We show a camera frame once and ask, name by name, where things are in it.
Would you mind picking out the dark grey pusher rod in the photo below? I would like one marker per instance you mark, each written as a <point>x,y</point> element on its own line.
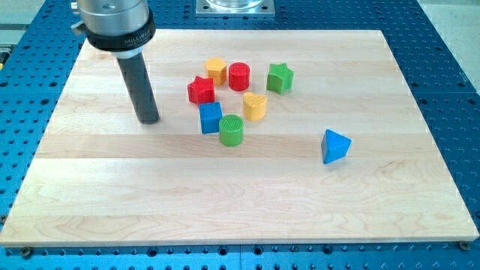
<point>139,88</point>

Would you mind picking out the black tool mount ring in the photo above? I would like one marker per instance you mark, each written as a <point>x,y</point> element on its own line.
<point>125,42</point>

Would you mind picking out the red star block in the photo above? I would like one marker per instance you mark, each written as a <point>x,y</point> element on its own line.
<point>201,90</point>

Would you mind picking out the blue cube block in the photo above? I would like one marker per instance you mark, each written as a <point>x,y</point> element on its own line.
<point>210,115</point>

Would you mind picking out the green star block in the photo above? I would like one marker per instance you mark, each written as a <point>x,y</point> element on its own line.
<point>279,78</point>

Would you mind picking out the orange hexagon block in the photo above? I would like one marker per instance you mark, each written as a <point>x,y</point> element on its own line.
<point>216,69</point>

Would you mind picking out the blue perforated metal table plate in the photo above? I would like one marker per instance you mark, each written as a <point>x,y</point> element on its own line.
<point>40,65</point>

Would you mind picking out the red cylinder block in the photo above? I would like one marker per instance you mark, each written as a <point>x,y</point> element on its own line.
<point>239,76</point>

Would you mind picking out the green cylinder block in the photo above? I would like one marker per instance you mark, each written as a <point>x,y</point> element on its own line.
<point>231,130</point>

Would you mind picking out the yellow heart block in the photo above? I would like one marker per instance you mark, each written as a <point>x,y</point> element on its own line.
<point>254,106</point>

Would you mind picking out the light wooden board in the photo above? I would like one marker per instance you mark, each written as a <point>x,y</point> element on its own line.
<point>100,177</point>

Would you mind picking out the blue triangular prism block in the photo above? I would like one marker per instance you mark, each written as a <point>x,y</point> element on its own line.
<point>334,146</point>

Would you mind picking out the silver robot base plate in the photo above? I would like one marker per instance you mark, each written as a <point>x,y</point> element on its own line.
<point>235,8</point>

